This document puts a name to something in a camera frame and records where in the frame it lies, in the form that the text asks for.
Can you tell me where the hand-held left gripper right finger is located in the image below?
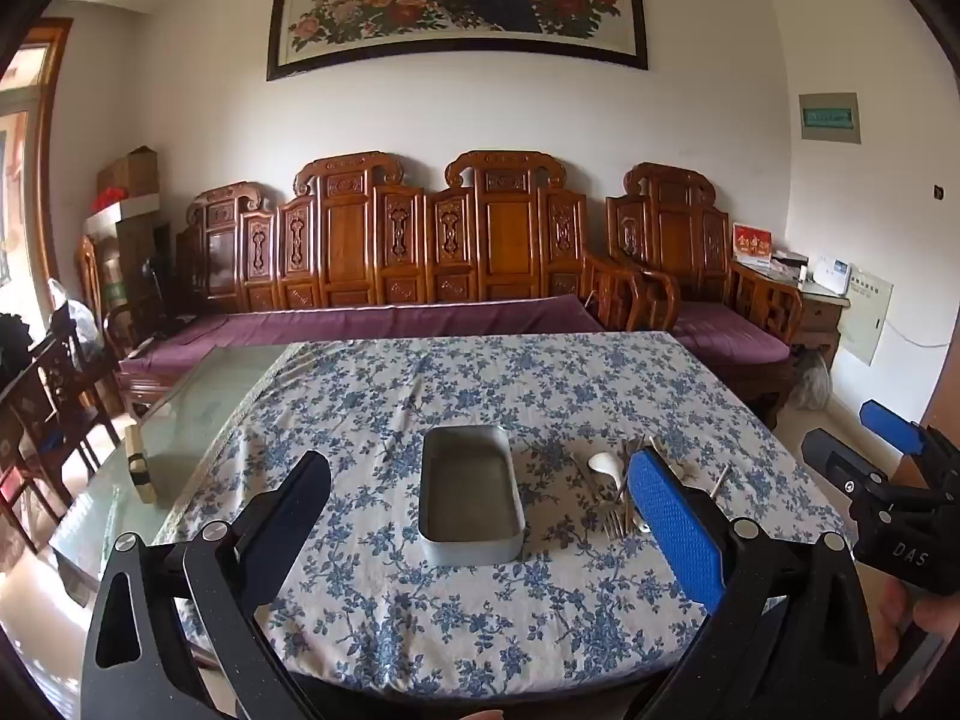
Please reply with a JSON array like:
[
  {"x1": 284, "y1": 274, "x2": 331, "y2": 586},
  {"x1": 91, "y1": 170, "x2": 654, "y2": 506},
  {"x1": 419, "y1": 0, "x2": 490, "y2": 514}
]
[{"x1": 626, "y1": 444, "x2": 878, "y2": 720}]

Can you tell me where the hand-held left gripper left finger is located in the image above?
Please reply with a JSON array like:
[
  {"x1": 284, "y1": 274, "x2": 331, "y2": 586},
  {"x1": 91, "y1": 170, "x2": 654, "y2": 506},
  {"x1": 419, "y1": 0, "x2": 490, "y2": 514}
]
[{"x1": 79, "y1": 450, "x2": 335, "y2": 720}]

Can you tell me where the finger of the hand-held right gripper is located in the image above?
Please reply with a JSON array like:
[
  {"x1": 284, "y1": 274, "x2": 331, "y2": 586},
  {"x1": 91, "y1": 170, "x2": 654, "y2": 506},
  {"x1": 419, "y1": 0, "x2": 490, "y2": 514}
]
[
  {"x1": 801, "y1": 429, "x2": 927, "y2": 515},
  {"x1": 859, "y1": 400, "x2": 960, "y2": 482}
]

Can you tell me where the rectangular metal tray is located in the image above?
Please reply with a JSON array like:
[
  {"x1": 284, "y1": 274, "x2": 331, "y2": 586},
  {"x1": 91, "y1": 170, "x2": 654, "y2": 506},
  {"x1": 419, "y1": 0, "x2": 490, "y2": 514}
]
[{"x1": 420, "y1": 425, "x2": 526, "y2": 565}]

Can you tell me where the person's right hand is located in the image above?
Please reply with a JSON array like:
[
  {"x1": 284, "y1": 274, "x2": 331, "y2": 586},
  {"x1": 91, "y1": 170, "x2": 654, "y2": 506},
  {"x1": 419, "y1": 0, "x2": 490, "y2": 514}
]
[{"x1": 874, "y1": 576, "x2": 960, "y2": 676}]

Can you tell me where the grey plastic bag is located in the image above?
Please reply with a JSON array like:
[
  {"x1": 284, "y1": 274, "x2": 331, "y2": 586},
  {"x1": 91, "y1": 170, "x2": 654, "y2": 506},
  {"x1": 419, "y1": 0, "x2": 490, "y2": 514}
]
[{"x1": 791, "y1": 349, "x2": 832, "y2": 412}]

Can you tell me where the blue floral tablecloth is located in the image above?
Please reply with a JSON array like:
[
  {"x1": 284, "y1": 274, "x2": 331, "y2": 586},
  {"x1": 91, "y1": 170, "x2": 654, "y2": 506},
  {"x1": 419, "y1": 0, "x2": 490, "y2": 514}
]
[{"x1": 150, "y1": 330, "x2": 856, "y2": 698}]

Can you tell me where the wooden side table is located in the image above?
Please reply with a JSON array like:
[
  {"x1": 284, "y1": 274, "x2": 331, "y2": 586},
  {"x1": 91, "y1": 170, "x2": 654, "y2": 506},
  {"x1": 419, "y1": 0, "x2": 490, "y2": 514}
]
[{"x1": 787, "y1": 270, "x2": 852, "y2": 368}]

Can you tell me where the white blue box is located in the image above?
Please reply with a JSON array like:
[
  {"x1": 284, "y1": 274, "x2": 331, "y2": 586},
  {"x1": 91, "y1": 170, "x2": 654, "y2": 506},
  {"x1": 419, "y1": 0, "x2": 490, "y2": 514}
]
[{"x1": 814, "y1": 256, "x2": 852, "y2": 293}]

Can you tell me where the purple armchair cushion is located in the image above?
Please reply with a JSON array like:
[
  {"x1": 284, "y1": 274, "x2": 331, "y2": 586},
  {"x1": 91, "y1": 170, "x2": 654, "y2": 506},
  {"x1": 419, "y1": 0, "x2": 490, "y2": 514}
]
[{"x1": 671, "y1": 302, "x2": 792, "y2": 368}]

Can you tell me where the carved wooden sofa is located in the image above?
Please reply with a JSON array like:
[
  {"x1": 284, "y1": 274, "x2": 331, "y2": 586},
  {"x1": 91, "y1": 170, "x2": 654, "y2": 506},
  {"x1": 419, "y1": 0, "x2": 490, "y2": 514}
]
[{"x1": 105, "y1": 150, "x2": 680, "y2": 421}]

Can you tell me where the dark wooden chair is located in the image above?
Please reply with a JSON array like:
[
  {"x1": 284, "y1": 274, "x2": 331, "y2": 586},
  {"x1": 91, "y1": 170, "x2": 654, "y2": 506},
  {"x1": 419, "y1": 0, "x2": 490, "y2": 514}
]
[{"x1": 0, "y1": 315, "x2": 121, "y2": 533}]

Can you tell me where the carved wooden armchair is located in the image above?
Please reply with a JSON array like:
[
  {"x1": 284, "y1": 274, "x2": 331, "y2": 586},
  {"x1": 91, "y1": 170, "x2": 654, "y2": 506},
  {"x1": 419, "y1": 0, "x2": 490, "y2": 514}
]
[{"x1": 606, "y1": 161, "x2": 803, "y2": 432}]

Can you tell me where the clear plastic bag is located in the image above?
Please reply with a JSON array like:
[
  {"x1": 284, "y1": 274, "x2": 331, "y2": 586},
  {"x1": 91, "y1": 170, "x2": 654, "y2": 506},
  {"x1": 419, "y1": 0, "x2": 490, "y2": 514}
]
[{"x1": 49, "y1": 279, "x2": 102, "y2": 350}]

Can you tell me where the dark fluffy cloth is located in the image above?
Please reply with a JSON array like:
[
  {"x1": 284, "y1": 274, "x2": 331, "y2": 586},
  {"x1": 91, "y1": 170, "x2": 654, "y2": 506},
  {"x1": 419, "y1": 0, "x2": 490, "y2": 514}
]
[{"x1": 0, "y1": 313, "x2": 32, "y2": 391}]

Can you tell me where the brown cardboard box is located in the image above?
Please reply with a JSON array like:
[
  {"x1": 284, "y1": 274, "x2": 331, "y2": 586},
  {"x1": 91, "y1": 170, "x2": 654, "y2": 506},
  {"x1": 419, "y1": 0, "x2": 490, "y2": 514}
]
[{"x1": 96, "y1": 146, "x2": 160, "y2": 200}]

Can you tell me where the white wall cabinet door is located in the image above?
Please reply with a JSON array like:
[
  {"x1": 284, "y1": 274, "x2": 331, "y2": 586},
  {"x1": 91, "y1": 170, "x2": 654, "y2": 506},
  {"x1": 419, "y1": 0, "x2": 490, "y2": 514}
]
[{"x1": 838, "y1": 272, "x2": 895, "y2": 367}]

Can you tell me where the grey wall electrical box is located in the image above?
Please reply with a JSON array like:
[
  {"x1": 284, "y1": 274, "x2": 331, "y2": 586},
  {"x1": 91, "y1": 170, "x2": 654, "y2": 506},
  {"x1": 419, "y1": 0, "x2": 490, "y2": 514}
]
[{"x1": 797, "y1": 92, "x2": 862, "y2": 143}]

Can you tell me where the wooden door frame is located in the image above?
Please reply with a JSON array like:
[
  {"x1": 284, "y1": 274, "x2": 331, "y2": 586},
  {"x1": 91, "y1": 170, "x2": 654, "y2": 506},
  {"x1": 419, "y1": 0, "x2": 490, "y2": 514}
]
[{"x1": 0, "y1": 19, "x2": 76, "y2": 293}]

